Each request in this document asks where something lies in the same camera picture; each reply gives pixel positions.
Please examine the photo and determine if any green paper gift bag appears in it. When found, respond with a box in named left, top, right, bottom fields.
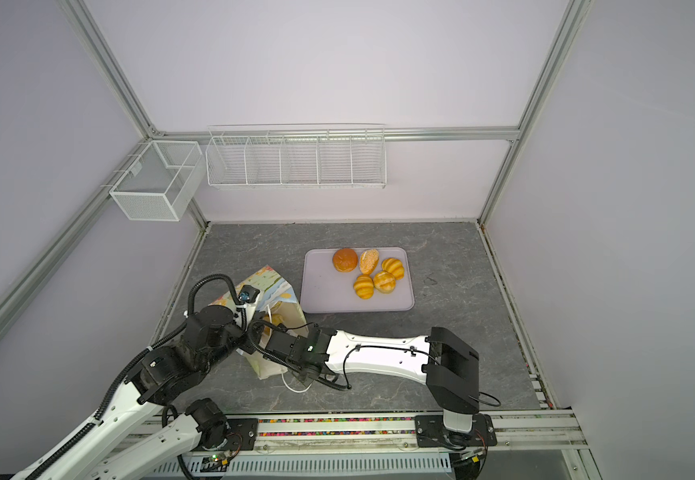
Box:
left=212, top=266, right=310, bottom=394

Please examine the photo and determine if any round brown fake bun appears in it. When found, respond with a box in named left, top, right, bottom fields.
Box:
left=332, top=248, right=359, bottom=273

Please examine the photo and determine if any round pale scored bun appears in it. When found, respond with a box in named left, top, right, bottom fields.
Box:
left=373, top=270, right=397, bottom=294

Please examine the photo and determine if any oval orange fake bread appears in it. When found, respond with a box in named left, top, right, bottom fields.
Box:
left=359, top=249, right=379, bottom=275

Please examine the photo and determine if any yellow fake bread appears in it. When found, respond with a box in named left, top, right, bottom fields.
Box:
left=381, top=258, right=405, bottom=280

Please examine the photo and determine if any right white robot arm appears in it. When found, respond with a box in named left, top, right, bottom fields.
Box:
left=247, top=318, right=481, bottom=450

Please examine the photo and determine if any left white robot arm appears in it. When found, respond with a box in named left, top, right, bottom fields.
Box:
left=15, top=274, right=260, bottom=479

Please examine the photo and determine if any lavender plastic tray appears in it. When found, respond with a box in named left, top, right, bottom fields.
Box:
left=299, top=247, right=415, bottom=314

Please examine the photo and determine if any small white mesh basket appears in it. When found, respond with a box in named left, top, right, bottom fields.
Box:
left=110, top=140, right=206, bottom=222

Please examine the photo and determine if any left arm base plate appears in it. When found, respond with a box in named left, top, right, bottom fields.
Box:
left=200, top=417, right=259, bottom=453

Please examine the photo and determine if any white vented cable duct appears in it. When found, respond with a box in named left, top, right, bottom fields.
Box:
left=186, top=452, right=455, bottom=479

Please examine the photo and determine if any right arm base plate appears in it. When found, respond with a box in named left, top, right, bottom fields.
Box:
left=413, top=414, right=499, bottom=450

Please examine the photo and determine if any long white wire rack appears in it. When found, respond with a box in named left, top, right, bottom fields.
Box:
left=205, top=123, right=387, bottom=189

